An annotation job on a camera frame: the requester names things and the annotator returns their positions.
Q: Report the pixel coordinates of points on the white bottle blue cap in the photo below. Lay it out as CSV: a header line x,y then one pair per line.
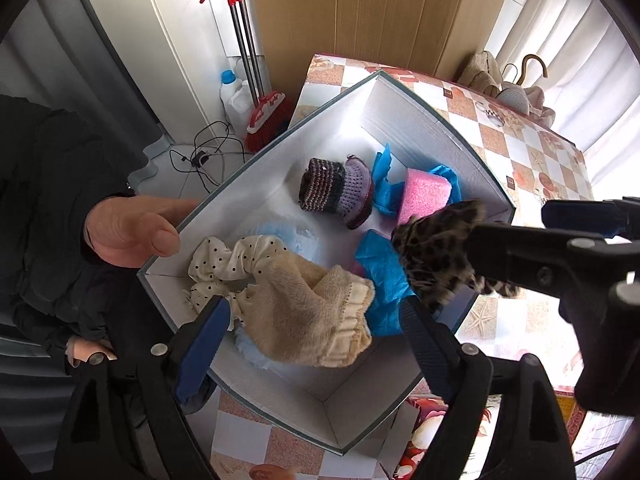
x,y
229,95

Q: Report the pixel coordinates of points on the white plastic jug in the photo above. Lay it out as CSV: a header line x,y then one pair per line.
x,y
245,105

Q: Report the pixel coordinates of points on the blue shoe cover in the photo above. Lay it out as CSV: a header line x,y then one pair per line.
x,y
382,270
385,187

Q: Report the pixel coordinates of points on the checkered printed tablecloth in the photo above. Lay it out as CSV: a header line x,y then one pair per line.
x,y
530,160

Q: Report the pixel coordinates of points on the white polka dot scrunchie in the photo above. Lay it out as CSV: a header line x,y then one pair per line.
x,y
225,260

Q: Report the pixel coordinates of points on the white curtain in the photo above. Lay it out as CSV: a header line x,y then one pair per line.
x,y
575,20

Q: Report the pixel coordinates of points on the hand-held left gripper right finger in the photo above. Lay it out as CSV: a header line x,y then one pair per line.
x,y
430,355

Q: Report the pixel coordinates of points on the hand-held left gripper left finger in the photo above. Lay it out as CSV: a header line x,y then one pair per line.
x,y
205,340

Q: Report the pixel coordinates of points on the beige terry sock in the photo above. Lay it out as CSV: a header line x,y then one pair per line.
x,y
300,310

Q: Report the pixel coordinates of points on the grey knit cap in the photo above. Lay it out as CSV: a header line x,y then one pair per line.
x,y
515,100

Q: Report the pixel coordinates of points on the white cardboard storage box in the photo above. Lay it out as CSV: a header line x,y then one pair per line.
x,y
330,385

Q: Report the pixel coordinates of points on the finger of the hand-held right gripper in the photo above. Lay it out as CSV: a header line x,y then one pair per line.
x,y
530,260
580,215

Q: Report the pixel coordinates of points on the pale pink cloth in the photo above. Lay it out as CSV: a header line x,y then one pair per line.
x,y
540,105

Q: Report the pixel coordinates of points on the light blue fluffy scrunchie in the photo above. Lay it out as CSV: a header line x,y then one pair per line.
x,y
295,237

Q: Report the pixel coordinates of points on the red broom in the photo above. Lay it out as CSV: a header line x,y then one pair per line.
x,y
265,120

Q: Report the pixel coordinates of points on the leopard print scrunchie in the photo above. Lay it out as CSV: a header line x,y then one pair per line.
x,y
430,250

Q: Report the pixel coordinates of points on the brown cardboard sheet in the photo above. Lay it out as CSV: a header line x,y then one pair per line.
x,y
380,10

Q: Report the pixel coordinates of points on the small pink sponge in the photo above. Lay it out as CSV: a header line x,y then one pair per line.
x,y
422,197

